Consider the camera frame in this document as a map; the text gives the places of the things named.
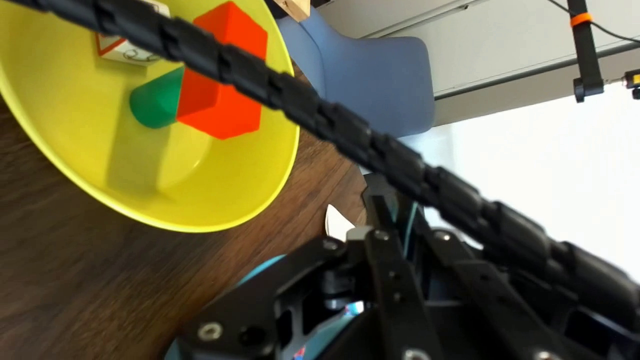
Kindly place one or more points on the blue plastic bowl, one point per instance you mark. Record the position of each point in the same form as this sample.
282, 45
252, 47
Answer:
281, 311

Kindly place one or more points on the black camera boom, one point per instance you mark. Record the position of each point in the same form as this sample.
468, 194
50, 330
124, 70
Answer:
588, 81

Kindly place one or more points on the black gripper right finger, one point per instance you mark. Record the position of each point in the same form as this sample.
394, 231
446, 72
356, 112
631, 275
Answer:
479, 308

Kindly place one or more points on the blue scoop spoon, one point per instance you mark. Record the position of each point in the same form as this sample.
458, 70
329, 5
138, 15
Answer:
404, 212

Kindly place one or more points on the yellow plastic bowl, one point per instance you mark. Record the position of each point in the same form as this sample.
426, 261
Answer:
74, 107

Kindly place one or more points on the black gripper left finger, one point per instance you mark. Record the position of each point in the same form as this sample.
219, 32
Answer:
394, 323

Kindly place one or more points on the green block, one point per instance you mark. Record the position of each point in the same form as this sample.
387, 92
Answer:
154, 104

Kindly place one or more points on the round wooden table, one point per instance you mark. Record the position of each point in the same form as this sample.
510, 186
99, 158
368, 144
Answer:
82, 283

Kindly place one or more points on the orange red block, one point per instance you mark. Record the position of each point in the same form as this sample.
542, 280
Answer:
212, 107

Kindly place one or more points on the white picture cube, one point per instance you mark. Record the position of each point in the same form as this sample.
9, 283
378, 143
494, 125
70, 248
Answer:
122, 51

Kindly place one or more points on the white paper napkin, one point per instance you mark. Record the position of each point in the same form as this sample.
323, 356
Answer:
338, 226

